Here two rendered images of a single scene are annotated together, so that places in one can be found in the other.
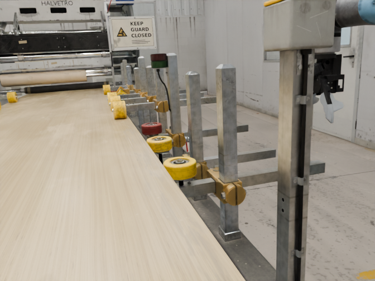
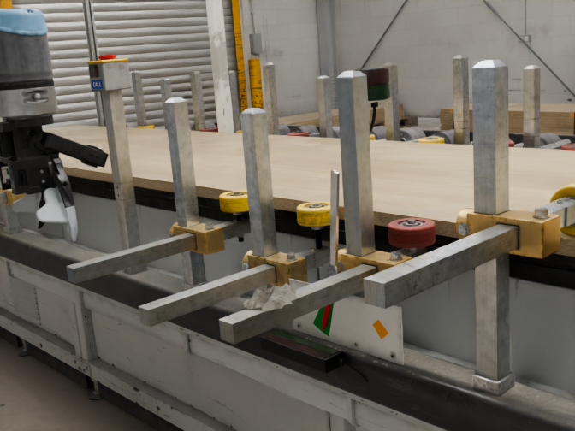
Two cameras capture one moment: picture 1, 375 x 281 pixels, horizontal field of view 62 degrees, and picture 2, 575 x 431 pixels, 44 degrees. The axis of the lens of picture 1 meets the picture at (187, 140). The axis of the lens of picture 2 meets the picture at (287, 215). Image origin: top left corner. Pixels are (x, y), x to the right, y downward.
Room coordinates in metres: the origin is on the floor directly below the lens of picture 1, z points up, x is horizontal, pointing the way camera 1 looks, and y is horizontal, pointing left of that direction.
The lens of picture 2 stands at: (2.19, -0.59, 1.21)
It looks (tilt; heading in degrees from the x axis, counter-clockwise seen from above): 13 degrees down; 154
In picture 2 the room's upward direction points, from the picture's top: 4 degrees counter-clockwise
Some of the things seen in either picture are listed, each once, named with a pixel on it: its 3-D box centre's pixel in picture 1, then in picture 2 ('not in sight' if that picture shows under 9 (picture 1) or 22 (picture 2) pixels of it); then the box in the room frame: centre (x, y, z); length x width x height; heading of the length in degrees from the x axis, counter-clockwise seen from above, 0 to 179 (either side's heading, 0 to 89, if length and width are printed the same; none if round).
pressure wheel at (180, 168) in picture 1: (181, 181); (239, 216); (0.73, 0.02, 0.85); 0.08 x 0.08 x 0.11
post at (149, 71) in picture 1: (152, 111); not in sight; (1.68, 0.18, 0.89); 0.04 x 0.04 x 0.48; 16
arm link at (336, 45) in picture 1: (322, 46); (27, 103); (0.98, -0.42, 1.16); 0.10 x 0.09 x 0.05; 12
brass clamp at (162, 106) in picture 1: (160, 105); (506, 230); (1.46, 0.12, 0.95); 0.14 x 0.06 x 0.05; 16
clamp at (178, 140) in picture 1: (174, 137); (372, 268); (1.22, 0.05, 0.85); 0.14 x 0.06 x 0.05; 16
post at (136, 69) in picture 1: (139, 102); not in sight; (2.16, 0.31, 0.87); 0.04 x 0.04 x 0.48; 16
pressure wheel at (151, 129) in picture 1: (152, 137); (412, 252); (1.21, 0.14, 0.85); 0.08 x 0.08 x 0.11
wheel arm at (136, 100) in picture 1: (160, 98); not in sight; (1.73, 0.14, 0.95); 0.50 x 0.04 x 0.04; 106
